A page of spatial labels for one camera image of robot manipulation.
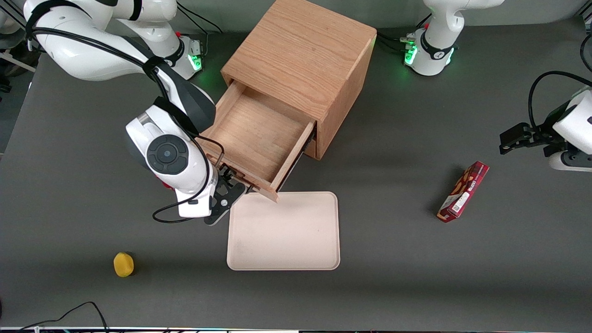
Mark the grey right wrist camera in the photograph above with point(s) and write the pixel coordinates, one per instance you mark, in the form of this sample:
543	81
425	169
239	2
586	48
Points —
208	223

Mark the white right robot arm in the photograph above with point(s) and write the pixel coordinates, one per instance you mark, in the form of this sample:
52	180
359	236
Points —
69	51

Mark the red snack box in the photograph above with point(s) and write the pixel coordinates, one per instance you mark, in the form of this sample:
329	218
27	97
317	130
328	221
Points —
462	192

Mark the yellow lemon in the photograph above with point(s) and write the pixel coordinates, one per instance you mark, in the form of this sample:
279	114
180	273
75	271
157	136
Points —
123	265

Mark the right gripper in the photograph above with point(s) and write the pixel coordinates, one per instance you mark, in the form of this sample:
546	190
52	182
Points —
226	174

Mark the wooden drawer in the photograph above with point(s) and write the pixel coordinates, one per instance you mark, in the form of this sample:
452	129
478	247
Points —
312	150
259	134

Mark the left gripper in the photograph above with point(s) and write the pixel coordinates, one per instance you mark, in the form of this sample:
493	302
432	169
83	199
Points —
544	137

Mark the beige plastic tray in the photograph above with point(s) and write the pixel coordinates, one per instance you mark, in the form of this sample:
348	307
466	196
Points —
283	231

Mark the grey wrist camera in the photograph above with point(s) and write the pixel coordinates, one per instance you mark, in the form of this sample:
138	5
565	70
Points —
208	223
557	162

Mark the wooden drawer cabinet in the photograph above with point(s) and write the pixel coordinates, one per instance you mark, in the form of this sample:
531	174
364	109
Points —
300	55

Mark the white metal bar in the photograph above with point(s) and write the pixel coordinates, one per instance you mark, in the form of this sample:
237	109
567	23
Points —
18	61

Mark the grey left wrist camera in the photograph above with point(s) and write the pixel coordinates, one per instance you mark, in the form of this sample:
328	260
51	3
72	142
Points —
557	162

